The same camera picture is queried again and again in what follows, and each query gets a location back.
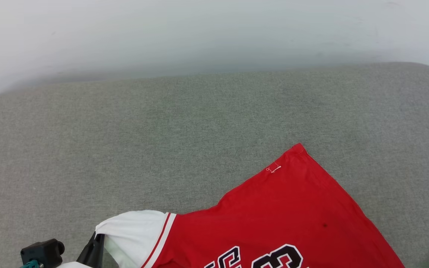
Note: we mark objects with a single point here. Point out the grey fabric sofa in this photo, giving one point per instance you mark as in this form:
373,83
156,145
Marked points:
162,149

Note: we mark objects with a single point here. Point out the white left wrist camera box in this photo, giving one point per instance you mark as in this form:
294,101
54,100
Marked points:
73,265

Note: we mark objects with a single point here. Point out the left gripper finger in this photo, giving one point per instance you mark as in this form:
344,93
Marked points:
93,251

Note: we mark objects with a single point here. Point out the red white basketball jersey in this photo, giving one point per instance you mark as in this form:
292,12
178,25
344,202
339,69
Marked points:
292,208

